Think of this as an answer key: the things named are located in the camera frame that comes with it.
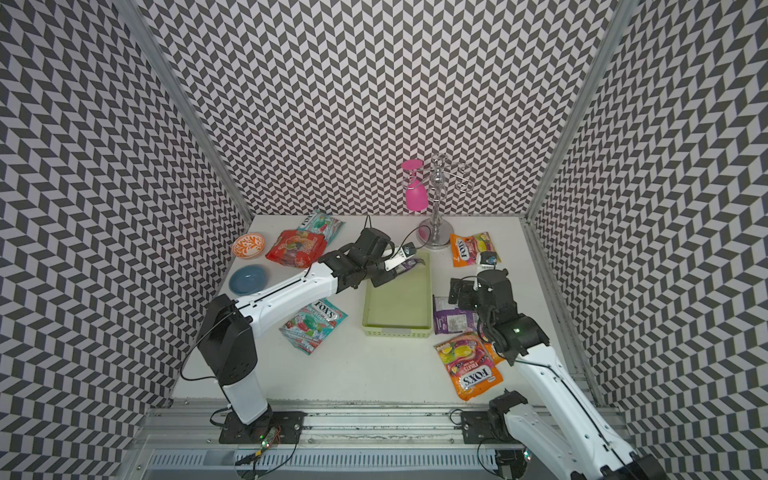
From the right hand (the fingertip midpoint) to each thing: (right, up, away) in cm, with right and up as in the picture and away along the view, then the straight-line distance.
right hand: (470, 287), depth 78 cm
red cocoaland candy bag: (-54, +9, +24) cm, 60 cm away
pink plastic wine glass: (-13, +28, +25) cm, 40 cm away
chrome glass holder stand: (-4, +16, +34) cm, 37 cm away
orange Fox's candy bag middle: (+8, -20, +6) cm, 22 cm away
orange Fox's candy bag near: (+1, -22, +3) cm, 22 cm away
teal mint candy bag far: (-49, +19, +36) cm, 63 cm away
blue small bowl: (-69, -1, +19) cm, 71 cm away
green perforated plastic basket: (-18, -9, +17) cm, 26 cm away
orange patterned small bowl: (-74, +10, +30) cm, 81 cm away
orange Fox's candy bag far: (+5, +9, +27) cm, 29 cm away
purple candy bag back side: (-4, -11, +11) cm, 16 cm away
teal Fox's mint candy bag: (-46, -13, +9) cm, 48 cm away
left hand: (-22, +6, +7) cm, 24 cm away
